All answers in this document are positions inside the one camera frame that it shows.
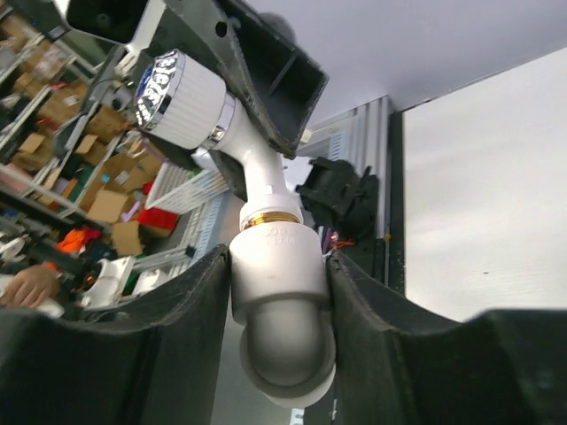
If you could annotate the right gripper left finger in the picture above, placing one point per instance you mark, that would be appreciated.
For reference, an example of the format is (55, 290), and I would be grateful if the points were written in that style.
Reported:
(154, 360)

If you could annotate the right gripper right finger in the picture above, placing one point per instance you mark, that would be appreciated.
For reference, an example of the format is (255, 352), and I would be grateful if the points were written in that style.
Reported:
(399, 363)

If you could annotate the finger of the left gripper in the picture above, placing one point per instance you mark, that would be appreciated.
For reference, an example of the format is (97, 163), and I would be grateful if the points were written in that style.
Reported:
(276, 81)
(180, 165)

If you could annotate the white water faucet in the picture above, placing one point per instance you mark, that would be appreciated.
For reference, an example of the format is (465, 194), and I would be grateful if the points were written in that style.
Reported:
(185, 104)

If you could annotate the white elbow pipe fitting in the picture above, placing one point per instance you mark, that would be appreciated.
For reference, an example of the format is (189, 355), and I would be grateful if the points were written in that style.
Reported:
(281, 297)

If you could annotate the person hand in background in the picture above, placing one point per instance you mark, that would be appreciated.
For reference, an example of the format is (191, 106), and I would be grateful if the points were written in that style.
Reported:
(31, 287)

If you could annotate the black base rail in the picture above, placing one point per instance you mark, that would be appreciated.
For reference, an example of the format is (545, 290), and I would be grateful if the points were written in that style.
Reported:
(394, 211)

